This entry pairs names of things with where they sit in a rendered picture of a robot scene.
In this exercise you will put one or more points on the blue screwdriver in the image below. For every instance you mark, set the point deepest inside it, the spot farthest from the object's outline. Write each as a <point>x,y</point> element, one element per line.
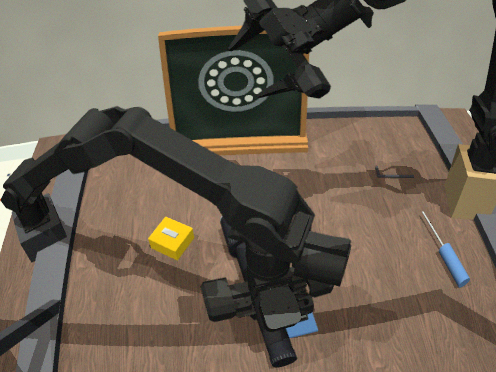
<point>452,262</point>

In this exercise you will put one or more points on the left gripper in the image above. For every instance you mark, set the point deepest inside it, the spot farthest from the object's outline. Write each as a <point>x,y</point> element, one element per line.
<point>221,297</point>

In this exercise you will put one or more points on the black flashlight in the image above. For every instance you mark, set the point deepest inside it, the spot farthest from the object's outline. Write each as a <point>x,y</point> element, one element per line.
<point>278,343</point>

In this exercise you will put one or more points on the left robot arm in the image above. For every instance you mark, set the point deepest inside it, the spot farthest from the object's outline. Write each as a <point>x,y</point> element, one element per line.
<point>253,200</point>

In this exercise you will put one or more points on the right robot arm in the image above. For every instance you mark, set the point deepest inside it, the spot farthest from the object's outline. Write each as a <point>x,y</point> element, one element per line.
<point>289,27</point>

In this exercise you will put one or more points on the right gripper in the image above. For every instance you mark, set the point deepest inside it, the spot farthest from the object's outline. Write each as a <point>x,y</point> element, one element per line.
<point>310,78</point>

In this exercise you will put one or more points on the grey l-shaped hex key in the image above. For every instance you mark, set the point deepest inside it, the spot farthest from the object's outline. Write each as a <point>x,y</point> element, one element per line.
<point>389,176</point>

